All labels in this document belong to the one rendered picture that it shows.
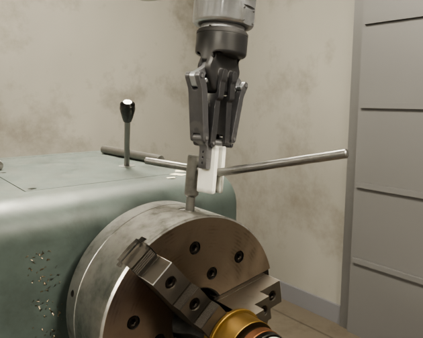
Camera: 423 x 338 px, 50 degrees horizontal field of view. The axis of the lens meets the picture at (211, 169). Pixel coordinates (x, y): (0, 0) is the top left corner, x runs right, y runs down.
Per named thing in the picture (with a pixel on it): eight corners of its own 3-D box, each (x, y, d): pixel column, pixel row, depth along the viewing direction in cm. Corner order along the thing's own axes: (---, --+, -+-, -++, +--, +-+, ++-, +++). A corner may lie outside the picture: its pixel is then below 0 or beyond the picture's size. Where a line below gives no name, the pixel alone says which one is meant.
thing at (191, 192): (178, 227, 70) (184, 153, 69) (186, 226, 71) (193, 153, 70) (189, 231, 68) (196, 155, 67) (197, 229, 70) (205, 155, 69)
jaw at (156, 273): (166, 313, 68) (117, 265, 62) (186, 286, 69) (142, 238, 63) (210, 345, 59) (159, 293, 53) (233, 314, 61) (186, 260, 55)
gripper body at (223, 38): (227, 21, 60) (222, 91, 60) (259, 34, 66) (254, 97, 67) (184, 24, 64) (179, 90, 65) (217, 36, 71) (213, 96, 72)
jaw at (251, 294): (201, 288, 71) (255, 261, 78) (205, 316, 72) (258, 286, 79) (248, 315, 62) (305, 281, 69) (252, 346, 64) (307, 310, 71)
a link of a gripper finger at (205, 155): (213, 134, 65) (201, 133, 63) (210, 169, 66) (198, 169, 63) (205, 133, 66) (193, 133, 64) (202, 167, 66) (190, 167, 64)
